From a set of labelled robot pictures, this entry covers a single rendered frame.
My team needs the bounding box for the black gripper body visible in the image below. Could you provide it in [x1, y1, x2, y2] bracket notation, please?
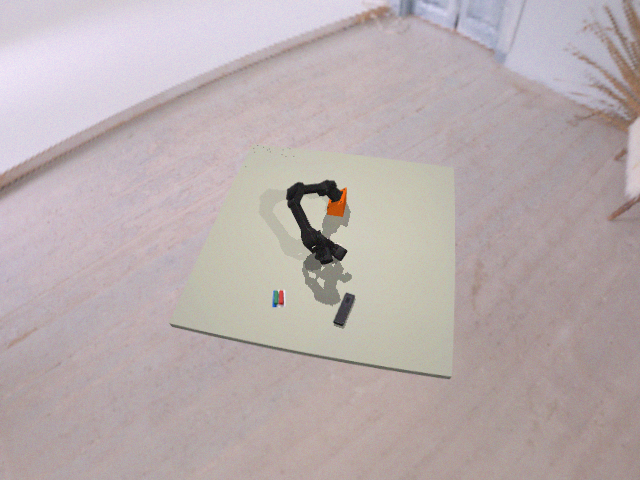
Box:
[327, 238, 347, 261]

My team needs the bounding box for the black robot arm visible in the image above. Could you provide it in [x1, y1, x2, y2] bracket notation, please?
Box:
[286, 179, 343, 265]

